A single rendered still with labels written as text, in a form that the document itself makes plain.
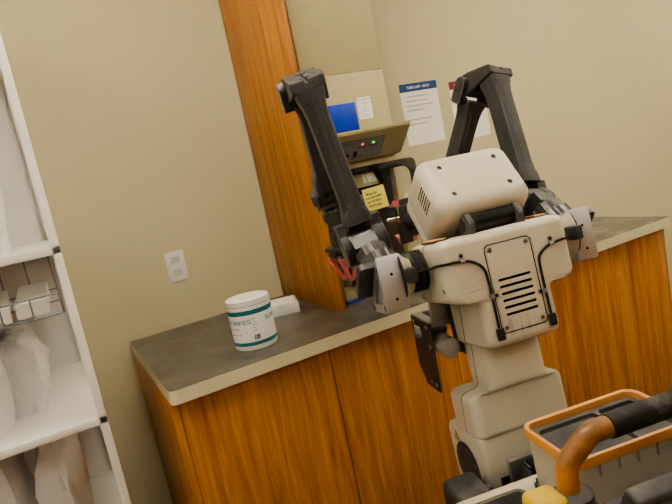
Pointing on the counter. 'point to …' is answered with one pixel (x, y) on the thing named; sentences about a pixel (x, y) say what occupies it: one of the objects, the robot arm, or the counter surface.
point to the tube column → (333, 35)
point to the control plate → (363, 147)
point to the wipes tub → (251, 320)
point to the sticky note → (375, 197)
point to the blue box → (344, 117)
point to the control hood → (396, 132)
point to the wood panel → (280, 150)
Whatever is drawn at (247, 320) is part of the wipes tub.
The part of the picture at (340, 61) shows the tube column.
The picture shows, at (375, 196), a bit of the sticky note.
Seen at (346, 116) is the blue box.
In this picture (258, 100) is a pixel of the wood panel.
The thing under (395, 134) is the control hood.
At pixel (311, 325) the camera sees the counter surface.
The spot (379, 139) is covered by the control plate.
